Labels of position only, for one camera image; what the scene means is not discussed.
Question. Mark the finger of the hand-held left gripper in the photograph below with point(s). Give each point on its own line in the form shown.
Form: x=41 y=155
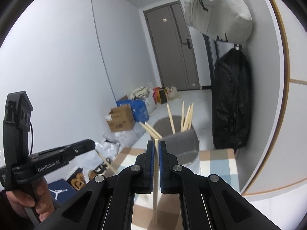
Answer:
x=84 y=146

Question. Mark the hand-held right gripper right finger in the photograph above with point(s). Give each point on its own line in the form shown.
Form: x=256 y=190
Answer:
x=163 y=163

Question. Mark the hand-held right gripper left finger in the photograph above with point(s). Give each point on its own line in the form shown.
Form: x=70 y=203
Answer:
x=150 y=163

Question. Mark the white plastic utensil holder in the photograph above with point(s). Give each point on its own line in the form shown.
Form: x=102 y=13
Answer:
x=182 y=146

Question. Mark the slim wooden chopstick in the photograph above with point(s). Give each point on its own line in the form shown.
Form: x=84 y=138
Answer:
x=156 y=203
x=108 y=163

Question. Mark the bunch of wooden chopsticks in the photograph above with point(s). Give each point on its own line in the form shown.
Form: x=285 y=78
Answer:
x=171 y=119

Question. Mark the person's left hand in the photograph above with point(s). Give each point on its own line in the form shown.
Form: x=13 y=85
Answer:
x=44 y=196

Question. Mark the clear plastic bag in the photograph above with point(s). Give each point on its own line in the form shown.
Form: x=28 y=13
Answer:
x=108 y=147

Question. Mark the navy shoe box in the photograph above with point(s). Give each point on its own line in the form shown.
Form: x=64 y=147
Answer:
x=58 y=190

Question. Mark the tan suede shoe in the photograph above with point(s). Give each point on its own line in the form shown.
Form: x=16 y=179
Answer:
x=78 y=182
x=93 y=174

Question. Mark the grey plastic mail bag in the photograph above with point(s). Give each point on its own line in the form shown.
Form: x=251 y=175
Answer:
x=129 y=136

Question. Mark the brown cardboard box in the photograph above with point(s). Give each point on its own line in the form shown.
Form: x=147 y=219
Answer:
x=121 y=121

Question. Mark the blue cardboard box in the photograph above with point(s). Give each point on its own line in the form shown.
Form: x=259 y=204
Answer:
x=140 y=111

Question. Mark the checkered rug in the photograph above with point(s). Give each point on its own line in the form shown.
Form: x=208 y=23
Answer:
x=215 y=167

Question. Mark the white plastic sack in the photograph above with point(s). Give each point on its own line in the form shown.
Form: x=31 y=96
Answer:
x=151 y=104

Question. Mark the red and black paper bag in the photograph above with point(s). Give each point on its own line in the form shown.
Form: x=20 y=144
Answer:
x=160 y=95

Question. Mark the beige plastic bag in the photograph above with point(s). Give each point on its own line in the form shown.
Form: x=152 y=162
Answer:
x=172 y=93

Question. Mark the white and beige bag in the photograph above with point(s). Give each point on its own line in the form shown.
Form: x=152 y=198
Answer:
x=140 y=93

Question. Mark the black backpack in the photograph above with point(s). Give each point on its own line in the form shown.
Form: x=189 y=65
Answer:
x=231 y=100

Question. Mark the black metal rack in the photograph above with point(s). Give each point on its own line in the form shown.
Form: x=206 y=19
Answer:
x=211 y=60

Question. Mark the grey door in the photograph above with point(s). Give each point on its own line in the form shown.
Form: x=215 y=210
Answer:
x=172 y=48

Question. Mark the white cabinet with wood trim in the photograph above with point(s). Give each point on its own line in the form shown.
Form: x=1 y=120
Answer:
x=271 y=100

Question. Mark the white canvas bag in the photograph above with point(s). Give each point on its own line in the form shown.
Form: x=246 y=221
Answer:
x=215 y=9

